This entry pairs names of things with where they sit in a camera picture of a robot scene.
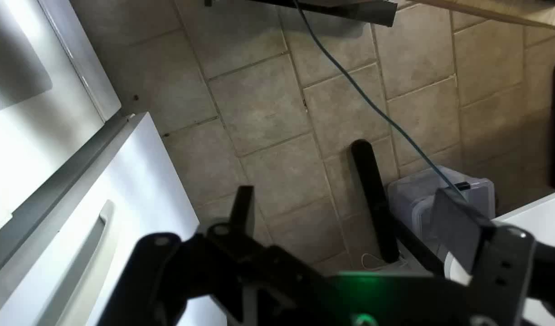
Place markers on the clear plastic storage bin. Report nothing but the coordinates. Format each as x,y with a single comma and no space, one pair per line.
415,192

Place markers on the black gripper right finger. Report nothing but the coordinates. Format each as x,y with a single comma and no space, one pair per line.
500,272

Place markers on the black metal base bar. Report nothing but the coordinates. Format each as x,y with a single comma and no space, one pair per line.
350,9

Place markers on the white large refrigerator door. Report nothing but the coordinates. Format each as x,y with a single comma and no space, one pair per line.
137,187

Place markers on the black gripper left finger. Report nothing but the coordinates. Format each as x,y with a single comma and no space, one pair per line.
156,272

